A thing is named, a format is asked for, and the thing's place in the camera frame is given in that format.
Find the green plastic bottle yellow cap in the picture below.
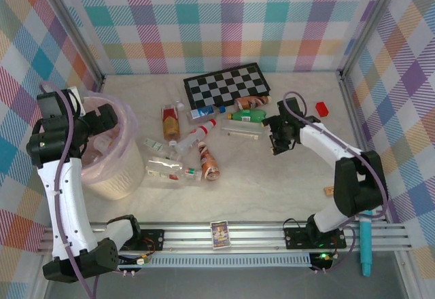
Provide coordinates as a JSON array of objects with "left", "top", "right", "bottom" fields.
[{"left": 226, "top": 109, "right": 269, "bottom": 125}]

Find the clear plastic box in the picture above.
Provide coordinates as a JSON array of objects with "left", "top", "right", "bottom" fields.
[{"left": 220, "top": 122, "right": 264, "bottom": 140}]

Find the amber bottle red label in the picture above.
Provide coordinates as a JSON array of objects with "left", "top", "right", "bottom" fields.
[{"left": 160, "top": 104, "right": 181, "bottom": 147}]

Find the clear plastic bag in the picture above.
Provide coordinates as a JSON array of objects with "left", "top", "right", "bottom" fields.
[{"left": 146, "top": 155, "right": 184, "bottom": 171}]

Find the white bottle red cap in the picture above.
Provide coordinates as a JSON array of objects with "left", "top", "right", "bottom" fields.
[{"left": 174, "top": 118, "right": 218, "bottom": 156}]

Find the clear bottle red green label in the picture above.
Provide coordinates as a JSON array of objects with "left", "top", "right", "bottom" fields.
[{"left": 145, "top": 164, "right": 203, "bottom": 181}]

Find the pink plastic bin liner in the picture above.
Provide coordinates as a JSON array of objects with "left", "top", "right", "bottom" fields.
[{"left": 80, "top": 91, "right": 140, "bottom": 184}]

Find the cream plastic waste bin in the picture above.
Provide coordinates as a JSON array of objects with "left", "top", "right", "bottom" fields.
[{"left": 80, "top": 91, "right": 145, "bottom": 200}]

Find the black grey chessboard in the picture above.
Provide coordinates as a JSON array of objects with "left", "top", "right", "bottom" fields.
[{"left": 183, "top": 63, "right": 271, "bottom": 111}]

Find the blue white small box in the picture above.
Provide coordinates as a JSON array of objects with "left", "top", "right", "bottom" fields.
[{"left": 186, "top": 105, "right": 227, "bottom": 125}]

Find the playing card box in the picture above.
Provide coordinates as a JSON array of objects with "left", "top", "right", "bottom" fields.
[{"left": 209, "top": 220, "right": 232, "bottom": 251}]

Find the small black controller board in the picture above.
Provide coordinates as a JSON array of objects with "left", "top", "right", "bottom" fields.
[
  {"left": 309, "top": 251, "right": 336, "bottom": 266},
  {"left": 117, "top": 254, "right": 152, "bottom": 266}
]

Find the turquoise plastic tube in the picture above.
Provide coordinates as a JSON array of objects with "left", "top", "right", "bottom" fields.
[{"left": 358, "top": 210, "right": 375, "bottom": 278}]

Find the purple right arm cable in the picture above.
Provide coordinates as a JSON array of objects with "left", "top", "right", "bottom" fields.
[{"left": 282, "top": 91, "right": 388, "bottom": 275}]

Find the aluminium frame post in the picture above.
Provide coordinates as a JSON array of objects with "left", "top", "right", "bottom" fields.
[
  {"left": 338, "top": 0, "right": 407, "bottom": 81},
  {"left": 40, "top": 0, "right": 106, "bottom": 89}
]

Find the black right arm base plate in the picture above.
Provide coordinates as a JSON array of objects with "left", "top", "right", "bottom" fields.
[{"left": 283, "top": 226, "right": 348, "bottom": 251}]

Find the aluminium front rail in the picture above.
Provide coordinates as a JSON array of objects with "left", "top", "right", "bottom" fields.
[{"left": 35, "top": 219, "right": 421, "bottom": 255}]

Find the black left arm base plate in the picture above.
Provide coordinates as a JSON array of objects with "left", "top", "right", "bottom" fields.
[{"left": 117, "top": 229, "right": 167, "bottom": 253}]

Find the white slotted cable duct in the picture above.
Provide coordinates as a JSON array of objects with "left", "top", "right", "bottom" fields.
[{"left": 52, "top": 253, "right": 312, "bottom": 270}]

